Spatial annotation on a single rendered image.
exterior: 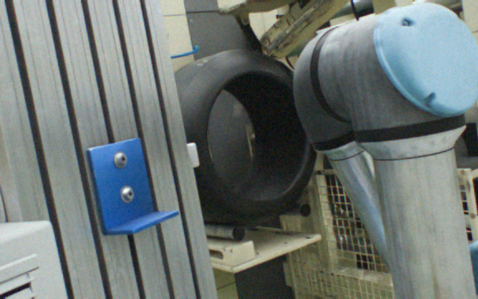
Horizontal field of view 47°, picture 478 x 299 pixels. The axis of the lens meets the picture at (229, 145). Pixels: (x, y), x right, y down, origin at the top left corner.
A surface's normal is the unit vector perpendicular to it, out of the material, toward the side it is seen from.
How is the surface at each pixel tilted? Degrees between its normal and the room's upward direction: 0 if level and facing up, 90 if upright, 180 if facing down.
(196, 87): 59
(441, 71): 82
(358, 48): 65
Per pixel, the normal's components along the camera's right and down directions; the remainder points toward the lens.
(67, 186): 0.82, -0.11
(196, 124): 0.39, -0.07
